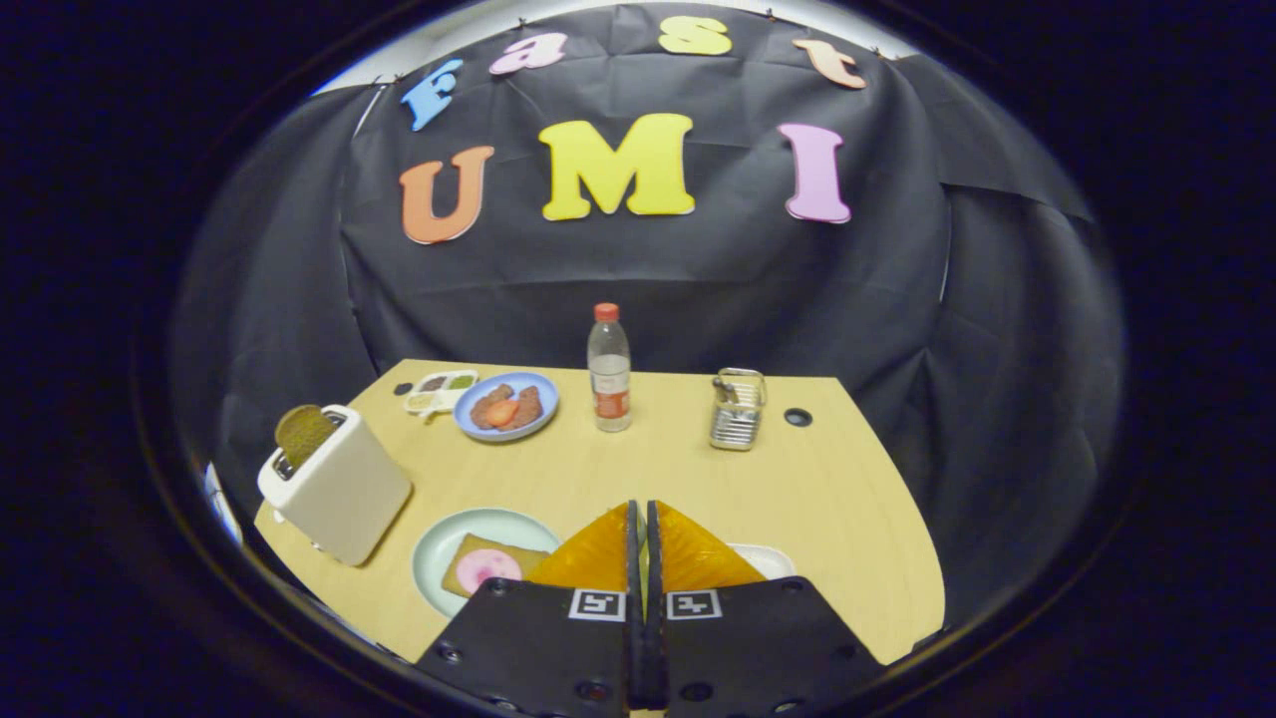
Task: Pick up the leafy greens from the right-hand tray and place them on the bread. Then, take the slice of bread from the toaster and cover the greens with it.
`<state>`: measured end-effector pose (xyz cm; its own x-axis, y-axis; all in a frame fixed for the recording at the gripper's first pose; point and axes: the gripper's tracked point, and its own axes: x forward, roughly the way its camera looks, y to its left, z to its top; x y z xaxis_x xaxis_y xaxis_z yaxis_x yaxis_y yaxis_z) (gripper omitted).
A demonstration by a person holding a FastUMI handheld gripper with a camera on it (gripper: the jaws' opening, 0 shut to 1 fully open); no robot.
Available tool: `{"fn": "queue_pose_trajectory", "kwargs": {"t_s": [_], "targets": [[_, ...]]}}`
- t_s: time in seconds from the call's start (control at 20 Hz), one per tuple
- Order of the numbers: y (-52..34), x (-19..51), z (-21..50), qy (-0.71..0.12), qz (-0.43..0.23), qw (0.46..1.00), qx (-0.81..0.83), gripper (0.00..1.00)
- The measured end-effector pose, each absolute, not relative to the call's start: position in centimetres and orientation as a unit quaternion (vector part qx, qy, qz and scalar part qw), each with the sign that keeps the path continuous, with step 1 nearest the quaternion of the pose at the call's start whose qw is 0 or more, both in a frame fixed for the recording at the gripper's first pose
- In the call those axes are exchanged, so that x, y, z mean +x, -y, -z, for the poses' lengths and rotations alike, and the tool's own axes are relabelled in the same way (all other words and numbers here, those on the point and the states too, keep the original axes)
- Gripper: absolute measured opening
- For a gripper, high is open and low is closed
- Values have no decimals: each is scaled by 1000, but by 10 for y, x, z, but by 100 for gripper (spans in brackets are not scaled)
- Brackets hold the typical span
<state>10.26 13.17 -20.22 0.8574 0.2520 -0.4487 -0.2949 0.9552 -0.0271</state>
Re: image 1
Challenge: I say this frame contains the blue plate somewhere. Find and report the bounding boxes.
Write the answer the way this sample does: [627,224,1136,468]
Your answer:
[454,372,560,443]

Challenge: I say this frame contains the clear bottle with red cap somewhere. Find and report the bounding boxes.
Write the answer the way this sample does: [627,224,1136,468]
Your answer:
[586,302,633,433]

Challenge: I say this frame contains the metal wire basket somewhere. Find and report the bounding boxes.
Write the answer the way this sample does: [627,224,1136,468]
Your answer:
[709,368,768,452]

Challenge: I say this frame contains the white toaster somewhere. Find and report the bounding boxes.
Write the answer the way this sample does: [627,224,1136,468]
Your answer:
[257,404,414,567]

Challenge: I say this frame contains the white and blue object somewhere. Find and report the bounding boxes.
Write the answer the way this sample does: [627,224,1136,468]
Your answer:
[202,461,245,544]

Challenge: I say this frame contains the bread slice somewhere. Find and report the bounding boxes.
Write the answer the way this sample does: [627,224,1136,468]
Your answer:
[442,534,551,599]

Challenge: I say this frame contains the pink ham slice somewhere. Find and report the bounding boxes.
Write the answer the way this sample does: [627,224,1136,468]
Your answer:
[456,548,523,596]

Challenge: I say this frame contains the pale green plate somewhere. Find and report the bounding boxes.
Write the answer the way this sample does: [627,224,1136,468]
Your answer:
[412,508,564,619]

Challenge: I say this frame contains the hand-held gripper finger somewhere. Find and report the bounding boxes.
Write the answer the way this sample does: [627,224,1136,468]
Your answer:
[414,499,647,718]
[646,499,886,718]

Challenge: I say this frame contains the black backdrop cloth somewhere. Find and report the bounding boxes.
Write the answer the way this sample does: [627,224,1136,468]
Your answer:
[169,0,1127,629]

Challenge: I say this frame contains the brown toast slice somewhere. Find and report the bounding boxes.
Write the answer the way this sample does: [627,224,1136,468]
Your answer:
[274,404,338,472]

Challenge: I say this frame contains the small white square dish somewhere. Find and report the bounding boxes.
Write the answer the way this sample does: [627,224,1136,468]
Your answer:
[728,543,798,581]

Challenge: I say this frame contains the white divided condiment tray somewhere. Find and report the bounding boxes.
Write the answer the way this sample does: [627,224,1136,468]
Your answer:
[403,370,480,418]

